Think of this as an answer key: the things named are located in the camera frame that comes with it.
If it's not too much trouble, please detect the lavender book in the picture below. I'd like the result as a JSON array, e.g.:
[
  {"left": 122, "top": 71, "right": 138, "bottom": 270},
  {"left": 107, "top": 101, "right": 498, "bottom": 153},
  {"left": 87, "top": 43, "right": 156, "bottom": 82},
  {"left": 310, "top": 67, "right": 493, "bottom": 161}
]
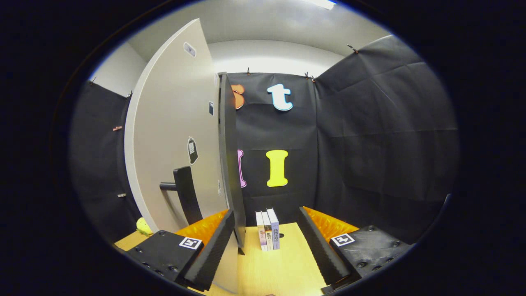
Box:
[{"left": 266, "top": 208, "right": 281, "bottom": 250}]

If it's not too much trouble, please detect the black backdrop cloth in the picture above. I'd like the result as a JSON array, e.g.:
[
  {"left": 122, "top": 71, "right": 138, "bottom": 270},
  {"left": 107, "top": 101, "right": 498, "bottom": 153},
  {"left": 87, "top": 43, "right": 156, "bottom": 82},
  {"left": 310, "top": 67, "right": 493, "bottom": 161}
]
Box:
[{"left": 68, "top": 35, "right": 460, "bottom": 247}]

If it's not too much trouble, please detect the grey shoe cabinet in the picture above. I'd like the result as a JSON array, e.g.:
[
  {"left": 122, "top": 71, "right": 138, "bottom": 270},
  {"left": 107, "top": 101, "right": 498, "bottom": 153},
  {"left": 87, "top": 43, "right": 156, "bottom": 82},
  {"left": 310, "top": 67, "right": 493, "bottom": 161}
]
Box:
[{"left": 217, "top": 72, "right": 247, "bottom": 255}]

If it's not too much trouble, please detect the yellow plush toy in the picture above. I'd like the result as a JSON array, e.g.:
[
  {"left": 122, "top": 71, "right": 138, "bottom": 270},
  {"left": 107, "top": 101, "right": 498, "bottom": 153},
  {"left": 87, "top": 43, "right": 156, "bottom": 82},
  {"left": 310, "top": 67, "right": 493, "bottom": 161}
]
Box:
[{"left": 136, "top": 217, "right": 153, "bottom": 237}]

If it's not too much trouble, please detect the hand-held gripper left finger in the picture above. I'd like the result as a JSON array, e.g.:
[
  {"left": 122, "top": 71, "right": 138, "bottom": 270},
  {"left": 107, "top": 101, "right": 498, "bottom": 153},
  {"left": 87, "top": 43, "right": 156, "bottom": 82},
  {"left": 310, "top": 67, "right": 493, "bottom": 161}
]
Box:
[{"left": 125, "top": 209, "right": 235, "bottom": 291}]

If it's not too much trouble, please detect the beige shoe cabinet door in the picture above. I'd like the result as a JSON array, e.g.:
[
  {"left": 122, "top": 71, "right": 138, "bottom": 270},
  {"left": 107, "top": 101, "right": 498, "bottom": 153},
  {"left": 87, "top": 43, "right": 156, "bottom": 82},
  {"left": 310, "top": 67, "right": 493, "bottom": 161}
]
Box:
[{"left": 124, "top": 18, "right": 228, "bottom": 235}]

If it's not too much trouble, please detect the black cabinet door handle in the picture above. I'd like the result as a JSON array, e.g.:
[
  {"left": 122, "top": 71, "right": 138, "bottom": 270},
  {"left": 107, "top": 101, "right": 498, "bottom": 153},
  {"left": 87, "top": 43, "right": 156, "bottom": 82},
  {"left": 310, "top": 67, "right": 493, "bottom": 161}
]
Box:
[{"left": 159, "top": 166, "right": 203, "bottom": 226}]

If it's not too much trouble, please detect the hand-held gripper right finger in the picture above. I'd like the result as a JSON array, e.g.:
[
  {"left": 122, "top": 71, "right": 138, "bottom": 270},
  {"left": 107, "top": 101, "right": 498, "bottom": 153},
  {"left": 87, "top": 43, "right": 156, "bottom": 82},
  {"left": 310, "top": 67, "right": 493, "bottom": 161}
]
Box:
[{"left": 298, "top": 206, "right": 413, "bottom": 294}]

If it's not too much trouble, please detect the grey and white book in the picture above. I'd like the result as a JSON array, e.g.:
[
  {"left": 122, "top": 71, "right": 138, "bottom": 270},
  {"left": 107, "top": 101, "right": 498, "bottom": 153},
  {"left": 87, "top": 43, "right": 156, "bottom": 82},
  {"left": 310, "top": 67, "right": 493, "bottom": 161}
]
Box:
[{"left": 261, "top": 210, "right": 274, "bottom": 251}]

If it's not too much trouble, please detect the pink and white book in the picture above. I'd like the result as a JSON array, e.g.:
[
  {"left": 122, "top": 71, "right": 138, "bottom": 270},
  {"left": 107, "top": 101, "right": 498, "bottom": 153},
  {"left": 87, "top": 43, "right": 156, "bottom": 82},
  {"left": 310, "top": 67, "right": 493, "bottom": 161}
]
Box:
[{"left": 256, "top": 211, "right": 268, "bottom": 251}]

